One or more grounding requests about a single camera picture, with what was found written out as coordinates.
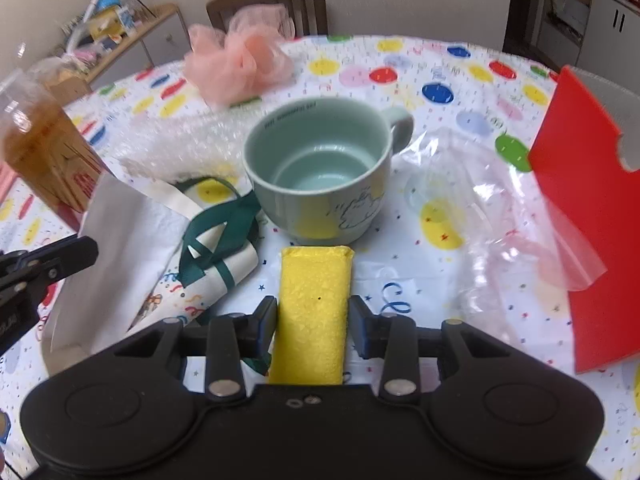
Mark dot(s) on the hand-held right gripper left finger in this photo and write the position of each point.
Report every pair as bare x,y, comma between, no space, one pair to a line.
265,320

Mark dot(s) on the red cardboard box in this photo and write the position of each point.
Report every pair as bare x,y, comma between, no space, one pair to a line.
590,210

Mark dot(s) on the clear bag of snacks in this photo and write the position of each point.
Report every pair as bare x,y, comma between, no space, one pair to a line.
55,72

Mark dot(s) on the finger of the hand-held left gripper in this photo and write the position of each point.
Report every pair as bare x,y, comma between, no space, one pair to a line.
82,255

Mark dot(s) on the clear bubble wrap sheet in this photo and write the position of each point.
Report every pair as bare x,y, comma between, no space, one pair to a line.
200,140

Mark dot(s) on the yellow sponge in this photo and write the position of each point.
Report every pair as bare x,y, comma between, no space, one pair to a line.
312,310

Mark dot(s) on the pink mesh bath pouf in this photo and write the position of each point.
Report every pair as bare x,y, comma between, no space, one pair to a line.
235,65

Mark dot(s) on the pale green mug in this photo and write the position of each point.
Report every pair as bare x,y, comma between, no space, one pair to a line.
350,205

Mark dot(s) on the wooden side cabinet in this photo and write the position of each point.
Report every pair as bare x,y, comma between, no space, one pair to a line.
160,40

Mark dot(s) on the yellow and blue toy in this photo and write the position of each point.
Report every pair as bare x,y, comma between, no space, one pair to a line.
112,15

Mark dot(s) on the clear plastic bag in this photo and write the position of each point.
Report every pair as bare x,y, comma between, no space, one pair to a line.
475,195

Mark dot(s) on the tea bottle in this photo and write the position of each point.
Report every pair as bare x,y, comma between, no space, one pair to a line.
45,150

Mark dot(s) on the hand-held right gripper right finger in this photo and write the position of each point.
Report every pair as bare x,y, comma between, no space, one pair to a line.
361,325

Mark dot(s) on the white paper bag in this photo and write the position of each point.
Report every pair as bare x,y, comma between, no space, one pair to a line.
570,10

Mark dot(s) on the white tube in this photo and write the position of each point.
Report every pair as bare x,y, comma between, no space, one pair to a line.
92,7

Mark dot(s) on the white lower cabinet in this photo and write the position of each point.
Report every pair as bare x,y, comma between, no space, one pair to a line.
610,35

